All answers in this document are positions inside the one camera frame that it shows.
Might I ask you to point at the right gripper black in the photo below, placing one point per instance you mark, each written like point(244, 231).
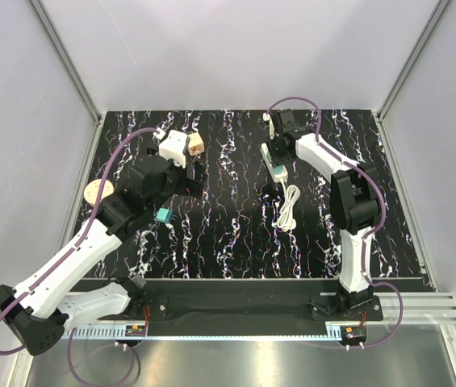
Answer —
point(276, 160)

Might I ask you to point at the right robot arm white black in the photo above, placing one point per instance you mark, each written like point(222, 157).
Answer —
point(356, 206)

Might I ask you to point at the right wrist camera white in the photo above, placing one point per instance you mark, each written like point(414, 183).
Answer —
point(267, 119)

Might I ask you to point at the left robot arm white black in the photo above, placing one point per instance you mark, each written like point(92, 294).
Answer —
point(39, 310)

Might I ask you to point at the white power strip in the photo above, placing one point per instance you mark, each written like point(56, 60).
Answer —
point(278, 173)

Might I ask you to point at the dark teal charger plug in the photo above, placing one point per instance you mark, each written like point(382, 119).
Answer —
point(165, 215)

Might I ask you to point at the round pink power socket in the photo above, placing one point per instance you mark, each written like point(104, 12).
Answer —
point(90, 193)

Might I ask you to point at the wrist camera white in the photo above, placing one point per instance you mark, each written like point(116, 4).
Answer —
point(267, 119)
point(174, 147)

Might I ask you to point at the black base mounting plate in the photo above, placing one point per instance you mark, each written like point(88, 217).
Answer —
point(230, 308)

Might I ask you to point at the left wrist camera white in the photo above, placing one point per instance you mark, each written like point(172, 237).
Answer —
point(174, 147)

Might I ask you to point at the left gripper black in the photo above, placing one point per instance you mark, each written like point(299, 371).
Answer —
point(191, 187)

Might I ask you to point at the beige cube socket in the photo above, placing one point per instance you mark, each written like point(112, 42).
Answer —
point(195, 144)

